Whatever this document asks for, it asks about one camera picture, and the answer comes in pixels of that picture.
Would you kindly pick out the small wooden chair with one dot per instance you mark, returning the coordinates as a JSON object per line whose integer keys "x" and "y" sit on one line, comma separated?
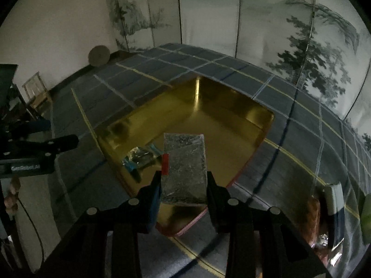
{"x": 36, "y": 91}

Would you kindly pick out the person's left hand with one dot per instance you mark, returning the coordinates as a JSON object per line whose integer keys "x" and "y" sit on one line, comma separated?
{"x": 12, "y": 188}

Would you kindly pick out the green snack packet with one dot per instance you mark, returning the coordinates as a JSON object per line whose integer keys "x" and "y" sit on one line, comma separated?
{"x": 365, "y": 212}

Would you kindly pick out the orange snack packet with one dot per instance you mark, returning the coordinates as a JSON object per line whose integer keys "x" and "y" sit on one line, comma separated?
{"x": 314, "y": 220}

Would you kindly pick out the folding screen with painted trees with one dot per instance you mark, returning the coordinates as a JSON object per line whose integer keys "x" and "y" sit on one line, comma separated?
{"x": 260, "y": 20}

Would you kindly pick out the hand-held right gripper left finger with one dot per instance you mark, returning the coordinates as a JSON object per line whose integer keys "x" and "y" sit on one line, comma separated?
{"x": 155, "y": 197}

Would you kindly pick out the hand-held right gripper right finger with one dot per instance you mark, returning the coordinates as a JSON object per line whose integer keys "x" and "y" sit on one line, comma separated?
{"x": 213, "y": 203}

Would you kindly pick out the red tin box gold inside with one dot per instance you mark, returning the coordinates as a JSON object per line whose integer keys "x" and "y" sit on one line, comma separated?
{"x": 226, "y": 127}

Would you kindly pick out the clear plastic wrapper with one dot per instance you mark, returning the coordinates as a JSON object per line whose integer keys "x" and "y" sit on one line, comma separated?
{"x": 329, "y": 249}

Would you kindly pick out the blue and silver snack packet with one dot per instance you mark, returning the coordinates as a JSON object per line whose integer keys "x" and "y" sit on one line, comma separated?
{"x": 139, "y": 158}

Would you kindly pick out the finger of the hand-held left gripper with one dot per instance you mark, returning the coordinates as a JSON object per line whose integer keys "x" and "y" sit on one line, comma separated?
{"x": 37, "y": 126}
{"x": 58, "y": 143}

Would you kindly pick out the white and navy snack packet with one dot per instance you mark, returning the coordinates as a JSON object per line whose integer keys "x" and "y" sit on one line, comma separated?
{"x": 333, "y": 199}

